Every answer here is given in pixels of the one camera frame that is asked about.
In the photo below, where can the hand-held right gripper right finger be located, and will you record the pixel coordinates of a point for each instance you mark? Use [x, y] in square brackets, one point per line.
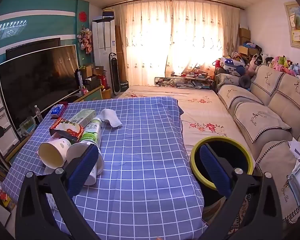
[212, 170]

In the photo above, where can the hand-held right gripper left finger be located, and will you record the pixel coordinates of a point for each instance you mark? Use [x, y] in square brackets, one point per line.
[83, 170]

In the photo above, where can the white paper cup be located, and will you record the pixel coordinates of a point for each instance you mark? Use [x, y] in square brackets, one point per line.
[53, 155]
[76, 152]

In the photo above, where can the black bin with yellow rim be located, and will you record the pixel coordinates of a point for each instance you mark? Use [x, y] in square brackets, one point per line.
[230, 155]

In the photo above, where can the green label drink bottle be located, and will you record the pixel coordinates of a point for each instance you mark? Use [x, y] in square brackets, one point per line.
[90, 133]

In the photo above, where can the brown hair comb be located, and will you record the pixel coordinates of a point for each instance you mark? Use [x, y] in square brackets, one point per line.
[67, 130]

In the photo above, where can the pale green tea box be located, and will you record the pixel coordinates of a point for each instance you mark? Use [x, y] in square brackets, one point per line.
[82, 116]

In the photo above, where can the white tissue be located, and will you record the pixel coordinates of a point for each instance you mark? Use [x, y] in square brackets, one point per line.
[110, 117]

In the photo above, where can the floral floor sheet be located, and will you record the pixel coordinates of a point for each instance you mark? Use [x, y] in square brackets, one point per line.
[207, 115]

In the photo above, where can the blue tissue pack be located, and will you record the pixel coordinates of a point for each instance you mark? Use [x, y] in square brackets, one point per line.
[58, 110]

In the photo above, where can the blue checked tablecloth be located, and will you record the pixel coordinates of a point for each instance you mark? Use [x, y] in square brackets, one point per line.
[140, 135]

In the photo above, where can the beige sofa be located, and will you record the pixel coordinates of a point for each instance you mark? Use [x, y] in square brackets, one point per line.
[260, 120]

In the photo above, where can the clear water bottle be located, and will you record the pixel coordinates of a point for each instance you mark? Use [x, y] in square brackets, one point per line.
[38, 115]

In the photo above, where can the clear glass container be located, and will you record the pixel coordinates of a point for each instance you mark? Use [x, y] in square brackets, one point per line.
[27, 125]

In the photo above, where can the small pink box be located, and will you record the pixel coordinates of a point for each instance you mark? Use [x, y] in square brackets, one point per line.
[84, 91]

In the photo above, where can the yellow basket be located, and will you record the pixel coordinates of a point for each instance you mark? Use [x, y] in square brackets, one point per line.
[106, 93]

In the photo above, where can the clear plastic bag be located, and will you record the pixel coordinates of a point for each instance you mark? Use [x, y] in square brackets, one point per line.
[298, 175]

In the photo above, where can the black tube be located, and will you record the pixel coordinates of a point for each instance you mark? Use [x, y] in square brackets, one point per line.
[78, 78]

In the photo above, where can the cluttered glass coffee table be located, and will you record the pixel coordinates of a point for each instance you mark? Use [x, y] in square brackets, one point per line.
[185, 81]

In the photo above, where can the dark round cushion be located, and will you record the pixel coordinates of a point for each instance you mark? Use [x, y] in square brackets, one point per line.
[245, 82]

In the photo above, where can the black box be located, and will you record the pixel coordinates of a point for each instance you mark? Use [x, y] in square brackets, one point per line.
[124, 85]

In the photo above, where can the white plastic drawer unit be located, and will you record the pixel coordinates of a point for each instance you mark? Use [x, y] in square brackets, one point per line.
[0, 120]

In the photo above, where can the large flat television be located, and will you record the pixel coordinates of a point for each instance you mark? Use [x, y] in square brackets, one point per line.
[40, 80]

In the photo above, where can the open cardboard box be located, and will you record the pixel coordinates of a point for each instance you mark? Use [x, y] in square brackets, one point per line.
[88, 70]

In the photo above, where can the black tower fan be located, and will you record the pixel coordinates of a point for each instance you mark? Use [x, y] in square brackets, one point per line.
[114, 72]

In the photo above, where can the star print bag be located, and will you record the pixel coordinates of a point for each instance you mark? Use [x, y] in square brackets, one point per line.
[231, 63]

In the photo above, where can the pile of plush toys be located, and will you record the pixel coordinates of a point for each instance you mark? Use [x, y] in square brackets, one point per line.
[282, 63]

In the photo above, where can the white standing air conditioner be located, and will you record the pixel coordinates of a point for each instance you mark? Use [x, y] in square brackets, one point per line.
[103, 42]

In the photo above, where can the hanging artificial flowers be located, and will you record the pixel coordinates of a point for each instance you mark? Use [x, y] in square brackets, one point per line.
[86, 38]

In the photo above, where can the smaller black television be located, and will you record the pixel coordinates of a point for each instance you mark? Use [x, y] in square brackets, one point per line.
[32, 45]

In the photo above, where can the stack of cardboard boxes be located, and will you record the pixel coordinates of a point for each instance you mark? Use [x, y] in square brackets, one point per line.
[243, 33]

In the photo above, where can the cream embroidered curtain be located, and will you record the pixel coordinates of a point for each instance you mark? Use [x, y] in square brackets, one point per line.
[150, 30]

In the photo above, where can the curtain rod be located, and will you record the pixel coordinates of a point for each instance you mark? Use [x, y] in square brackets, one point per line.
[140, 1]

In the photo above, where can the red round wall ornament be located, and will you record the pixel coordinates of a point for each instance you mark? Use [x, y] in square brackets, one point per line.
[82, 16]

